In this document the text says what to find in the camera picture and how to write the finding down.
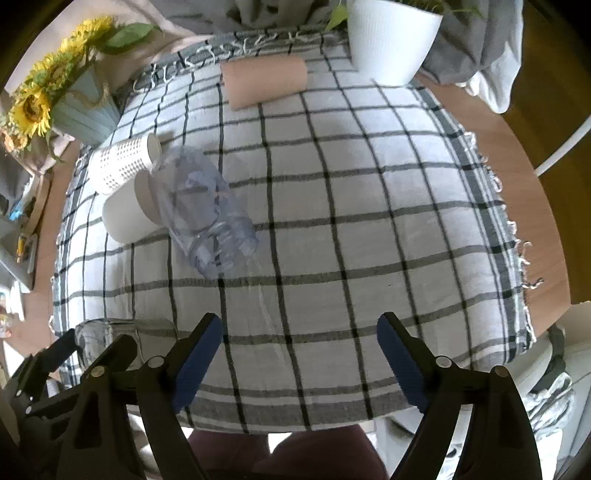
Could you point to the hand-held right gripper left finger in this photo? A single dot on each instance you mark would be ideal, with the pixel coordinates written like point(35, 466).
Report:
point(197, 367)

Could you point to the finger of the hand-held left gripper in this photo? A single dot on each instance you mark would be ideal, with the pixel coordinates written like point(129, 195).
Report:
point(121, 353)
point(51, 353)

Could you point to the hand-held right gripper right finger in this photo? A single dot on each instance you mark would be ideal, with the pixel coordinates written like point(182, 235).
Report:
point(400, 364)

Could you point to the clear glass cup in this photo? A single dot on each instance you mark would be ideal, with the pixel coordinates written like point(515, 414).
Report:
point(104, 333)

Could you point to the white paper cup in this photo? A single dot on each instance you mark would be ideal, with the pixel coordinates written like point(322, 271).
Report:
point(123, 213)

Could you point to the white perforated cup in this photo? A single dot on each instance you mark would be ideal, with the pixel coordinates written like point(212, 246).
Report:
point(119, 162)

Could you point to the cluttered white shelf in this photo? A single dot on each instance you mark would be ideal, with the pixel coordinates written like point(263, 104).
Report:
point(18, 258)

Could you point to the checkered grey white tablecloth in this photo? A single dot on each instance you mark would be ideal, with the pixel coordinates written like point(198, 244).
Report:
point(346, 230)

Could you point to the white grey patterned cloth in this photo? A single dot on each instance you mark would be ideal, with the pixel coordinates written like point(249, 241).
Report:
point(551, 399)

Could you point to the clear plastic bottle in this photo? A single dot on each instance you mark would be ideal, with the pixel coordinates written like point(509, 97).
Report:
point(198, 207)

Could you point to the light blue pleated vase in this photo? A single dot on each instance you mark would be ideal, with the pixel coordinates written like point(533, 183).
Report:
point(83, 117)

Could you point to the yellow sunflower bouquet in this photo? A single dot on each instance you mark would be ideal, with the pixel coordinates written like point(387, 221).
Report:
point(32, 108)

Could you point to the white curved tube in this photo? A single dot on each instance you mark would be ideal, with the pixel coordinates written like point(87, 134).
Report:
point(561, 150)

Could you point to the white ribbed plant pot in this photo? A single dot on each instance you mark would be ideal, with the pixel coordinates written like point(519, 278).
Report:
point(392, 41)

